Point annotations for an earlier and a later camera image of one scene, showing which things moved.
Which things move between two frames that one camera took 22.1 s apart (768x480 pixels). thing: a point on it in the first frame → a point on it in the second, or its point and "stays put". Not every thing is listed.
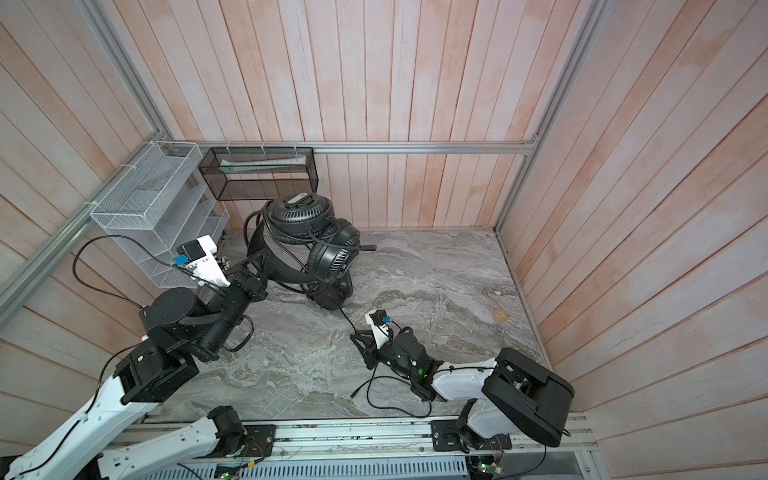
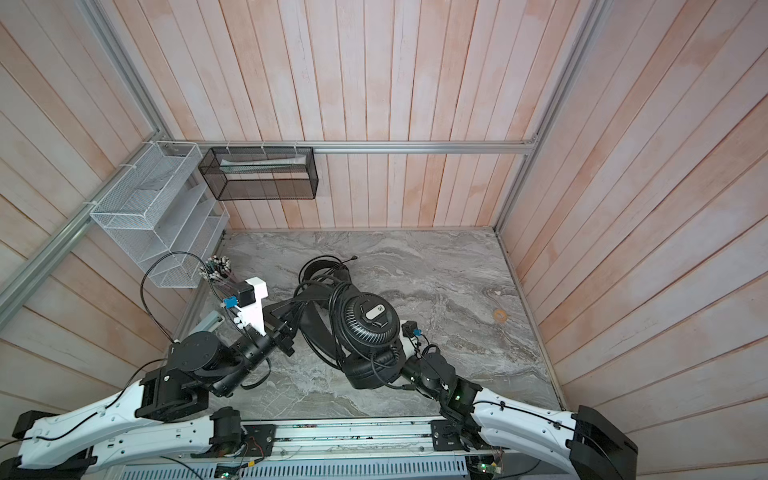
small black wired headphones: x=298 y=239 → x=358 y=333
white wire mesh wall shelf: x=157 y=200 stays put
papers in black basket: x=259 y=163 stays put
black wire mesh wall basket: x=260 y=173 stays put
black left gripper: x=250 y=280 → x=280 y=321
